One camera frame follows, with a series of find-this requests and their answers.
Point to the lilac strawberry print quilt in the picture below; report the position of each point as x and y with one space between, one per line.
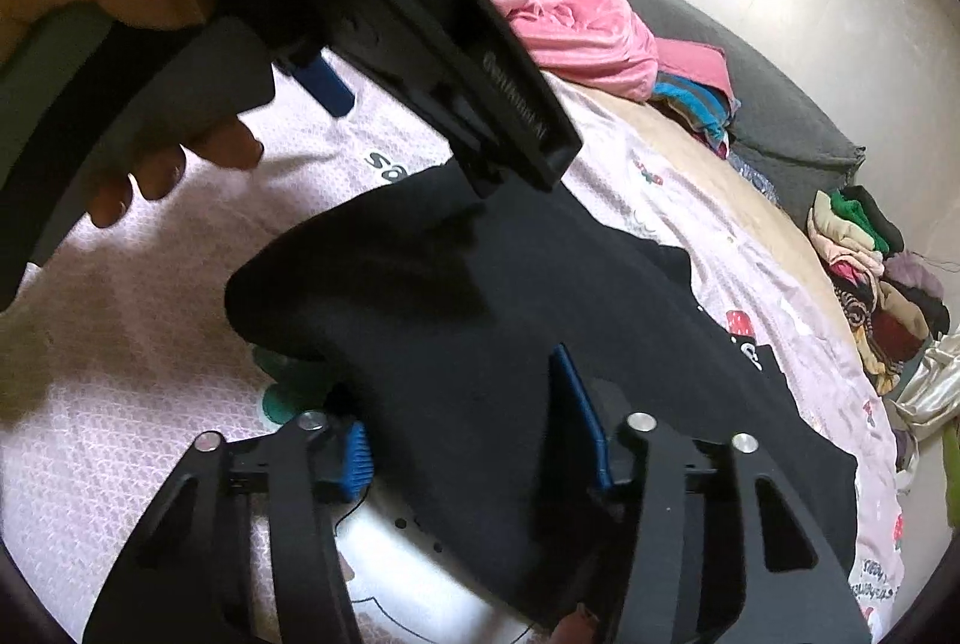
118 351

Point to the striped colourful folded clothes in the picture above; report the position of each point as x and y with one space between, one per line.
702 109

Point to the cream satin curtain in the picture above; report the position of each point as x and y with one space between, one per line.
929 400

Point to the beige bed sheet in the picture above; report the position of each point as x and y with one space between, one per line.
770 226

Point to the black orange sweatshirt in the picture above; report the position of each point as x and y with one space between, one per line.
430 315

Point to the pile of folded clothes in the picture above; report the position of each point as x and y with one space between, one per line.
895 307

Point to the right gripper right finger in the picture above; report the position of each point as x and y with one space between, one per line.
693 540

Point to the grey headboard cover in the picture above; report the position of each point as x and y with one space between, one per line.
778 129

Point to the pink plush blanket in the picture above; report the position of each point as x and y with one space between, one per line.
604 44

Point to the person right hand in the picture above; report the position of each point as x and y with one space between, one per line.
579 627

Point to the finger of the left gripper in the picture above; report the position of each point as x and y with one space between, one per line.
325 85

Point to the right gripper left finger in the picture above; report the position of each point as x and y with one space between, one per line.
185 572

